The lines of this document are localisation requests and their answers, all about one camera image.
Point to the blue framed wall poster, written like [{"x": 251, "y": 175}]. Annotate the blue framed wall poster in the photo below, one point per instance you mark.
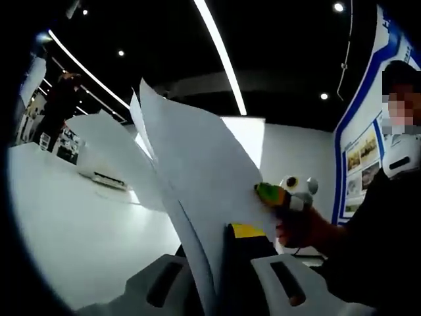
[{"x": 358, "y": 148}]

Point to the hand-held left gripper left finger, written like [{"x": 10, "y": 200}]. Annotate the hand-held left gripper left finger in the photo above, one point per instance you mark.
[{"x": 138, "y": 289}]

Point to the person's right hand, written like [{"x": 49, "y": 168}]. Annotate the person's right hand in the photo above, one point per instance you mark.
[{"x": 302, "y": 228}]

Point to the curved ceiling light strip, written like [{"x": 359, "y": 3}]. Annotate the curved ceiling light strip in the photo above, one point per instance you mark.
[{"x": 89, "y": 70}]

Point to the white printer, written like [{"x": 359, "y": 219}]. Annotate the white printer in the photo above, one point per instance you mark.
[{"x": 105, "y": 179}]

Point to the clear drinking glass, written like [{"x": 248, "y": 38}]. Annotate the clear drinking glass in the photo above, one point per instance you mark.
[{"x": 44, "y": 141}]

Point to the person in black shirt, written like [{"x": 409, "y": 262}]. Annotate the person in black shirt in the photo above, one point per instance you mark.
[{"x": 385, "y": 243}]

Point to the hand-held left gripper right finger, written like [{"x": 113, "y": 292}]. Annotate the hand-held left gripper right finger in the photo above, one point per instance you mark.
[{"x": 263, "y": 286}]

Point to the ceiling pipe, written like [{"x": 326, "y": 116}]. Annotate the ceiling pipe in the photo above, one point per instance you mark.
[{"x": 347, "y": 49}]

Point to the white worn device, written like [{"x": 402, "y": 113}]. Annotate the white worn device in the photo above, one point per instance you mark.
[{"x": 401, "y": 154}]

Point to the straight ceiling light strip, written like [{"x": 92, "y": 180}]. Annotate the straight ceiling light strip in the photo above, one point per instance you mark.
[{"x": 223, "y": 59}]

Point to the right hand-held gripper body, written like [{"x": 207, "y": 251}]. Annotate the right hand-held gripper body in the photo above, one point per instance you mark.
[{"x": 301, "y": 194}]

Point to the stack of white printing papers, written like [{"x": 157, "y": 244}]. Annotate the stack of white printing papers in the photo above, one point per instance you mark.
[{"x": 197, "y": 148}]

